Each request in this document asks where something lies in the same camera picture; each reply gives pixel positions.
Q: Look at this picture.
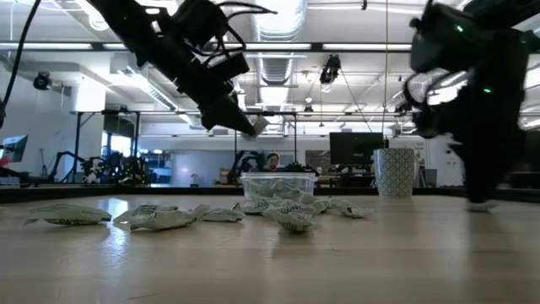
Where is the tilted monitor with colour picture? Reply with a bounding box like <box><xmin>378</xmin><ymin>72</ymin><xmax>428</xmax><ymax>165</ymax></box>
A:
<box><xmin>0</xmin><ymin>133</ymin><xmax>30</xmax><ymax>164</ymax></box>

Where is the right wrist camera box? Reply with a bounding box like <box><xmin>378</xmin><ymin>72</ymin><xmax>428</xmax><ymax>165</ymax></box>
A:
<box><xmin>409</xmin><ymin>3</ymin><xmax>499</xmax><ymax>73</ymax></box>

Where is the black ceiling security camera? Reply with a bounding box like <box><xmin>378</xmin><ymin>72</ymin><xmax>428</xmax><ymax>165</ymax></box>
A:
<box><xmin>32</xmin><ymin>71</ymin><xmax>52</xmax><ymax>91</ymax></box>

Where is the person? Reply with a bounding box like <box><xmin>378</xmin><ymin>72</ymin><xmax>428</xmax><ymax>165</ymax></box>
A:
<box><xmin>263</xmin><ymin>152</ymin><xmax>282</xmax><ymax>172</ymax></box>

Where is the clear plastic container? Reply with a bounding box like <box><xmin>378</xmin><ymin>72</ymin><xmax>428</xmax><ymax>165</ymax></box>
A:
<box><xmin>239</xmin><ymin>171</ymin><xmax>318</xmax><ymax>204</ymax></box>

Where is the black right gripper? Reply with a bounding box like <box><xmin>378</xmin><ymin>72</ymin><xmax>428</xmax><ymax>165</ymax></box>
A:
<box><xmin>402</xmin><ymin>41</ymin><xmax>533</xmax><ymax>203</ymax></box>

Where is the black hanging arm cable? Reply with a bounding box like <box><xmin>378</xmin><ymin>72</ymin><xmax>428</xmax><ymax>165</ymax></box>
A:
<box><xmin>0</xmin><ymin>0</ymin><xmax>43</xmax><ymax>128</ymax></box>

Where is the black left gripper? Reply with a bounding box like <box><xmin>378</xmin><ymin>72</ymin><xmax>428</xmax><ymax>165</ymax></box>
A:
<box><xmin>145</xmin><ymin>41</ymin><xmax>259</xmax><ymax>136</ymax></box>

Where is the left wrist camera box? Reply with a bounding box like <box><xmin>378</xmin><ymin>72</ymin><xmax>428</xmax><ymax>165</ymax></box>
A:
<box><xmin>175</xmin><ymin>0</ymin><xmax>231</xmax><ymax>46</ymax></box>

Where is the black frame workstation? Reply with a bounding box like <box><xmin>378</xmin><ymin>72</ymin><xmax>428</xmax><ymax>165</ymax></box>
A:
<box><xmin>233</xmin><ymin>111</ymin><xmax>299</xmax><ymax>172</ymax></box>
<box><xmin>69</xmin><ymin>109</ymin><xmax>143</xmax><ymax>185</ymax></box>

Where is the silver ventilation duct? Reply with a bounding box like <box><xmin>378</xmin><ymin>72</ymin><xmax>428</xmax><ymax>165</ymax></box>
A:
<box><xmin>251</xmin><ymin>0</ymin><xmax>309</xmax><ymax>85</ymax></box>

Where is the patterned white teal paper cup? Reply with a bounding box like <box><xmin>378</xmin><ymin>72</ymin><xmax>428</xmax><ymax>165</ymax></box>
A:
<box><xmin>373</xmin><ymin>147</ymin><xmax>417</xmax><ymax>198</ymax></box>

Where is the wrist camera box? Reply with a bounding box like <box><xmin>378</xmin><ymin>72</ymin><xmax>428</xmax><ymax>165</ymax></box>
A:
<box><xmin>409</xmin><ymin>3</ymin><xmax>499</xmax><ymax>73</ymax></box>
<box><xmin>175</xmin><ymin>0</ymin><xmax>231</xmax><ymax>46</ymax></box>

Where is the black computer monitor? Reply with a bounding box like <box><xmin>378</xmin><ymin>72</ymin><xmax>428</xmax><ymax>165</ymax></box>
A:
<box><xmin>329</xmin><ymin>132</ymin><xmax>386</xmax><ymax>166</ymax></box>

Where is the ceiling light strip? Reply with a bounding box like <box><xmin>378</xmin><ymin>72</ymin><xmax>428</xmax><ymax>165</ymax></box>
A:
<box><xmin>322</xmin><ymin>41</ymin><xmax>413</xmax><ymax>52</ymax></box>
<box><xmin>244</xmin><ymin>41</ymin><xmax>313</xmax><ymax>51</ymax></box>

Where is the black overhead camera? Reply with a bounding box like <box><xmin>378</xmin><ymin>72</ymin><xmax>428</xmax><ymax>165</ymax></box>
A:
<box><xmin>319</xmin><ymin>54</ymin><xmax>342</xmax><ymax>85</ymax></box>

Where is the black left camera cable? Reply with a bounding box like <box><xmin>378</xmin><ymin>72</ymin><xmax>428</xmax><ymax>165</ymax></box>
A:
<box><xmin>213</xmin><ymin>0</ymin><xmax>278</xmax><ymax>58</ymax></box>

